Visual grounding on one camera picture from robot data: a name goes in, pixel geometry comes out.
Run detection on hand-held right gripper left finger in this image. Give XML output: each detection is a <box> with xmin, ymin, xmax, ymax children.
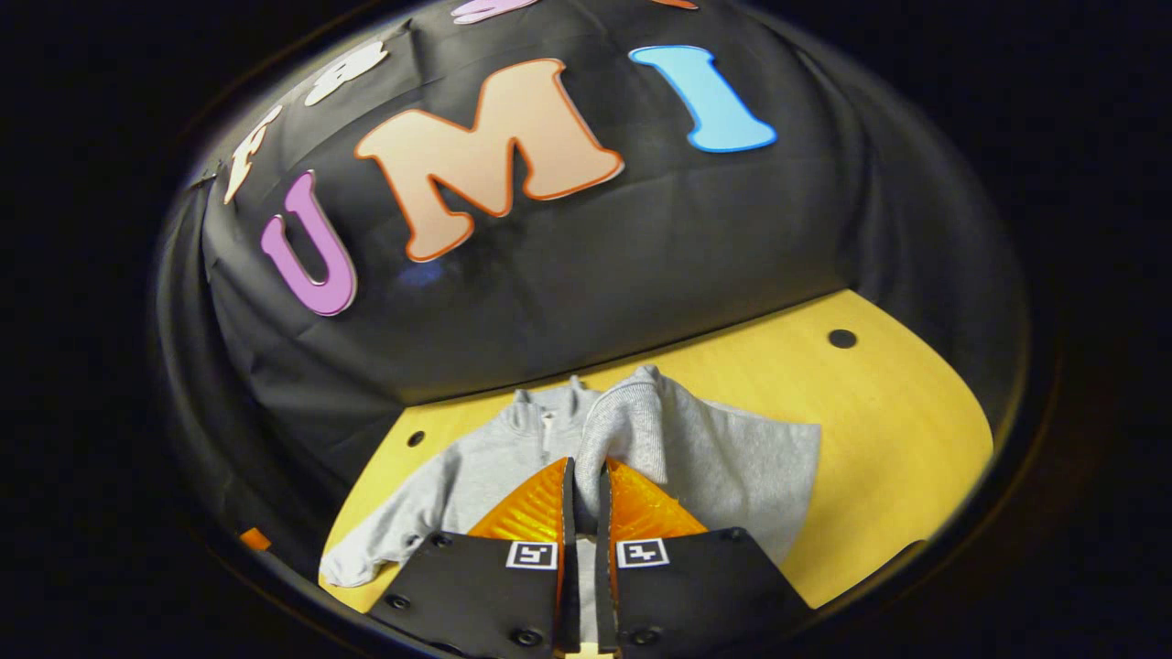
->
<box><xmin>366</xmin><ymin>456</ymin><xmax>581</xmax><ymax>659</ymax></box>

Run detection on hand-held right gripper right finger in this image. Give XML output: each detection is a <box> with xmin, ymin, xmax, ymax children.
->
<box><xmin>595</xmin><ymin>456</ymin><xmax>814</xmax><ymax>659</ymax></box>

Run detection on grey sweatshirt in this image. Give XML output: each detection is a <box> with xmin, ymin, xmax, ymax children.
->
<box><xmin>319</xmin><ymin>364</ymin><xmax>822</xmax><ymax>646</ymax></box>

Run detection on black backdrop cloth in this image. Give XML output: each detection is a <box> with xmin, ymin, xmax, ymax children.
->
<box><xmin>151</xmin><ymin>0</ymin><xmax>1031</xmax><ymax>587</ymax></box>

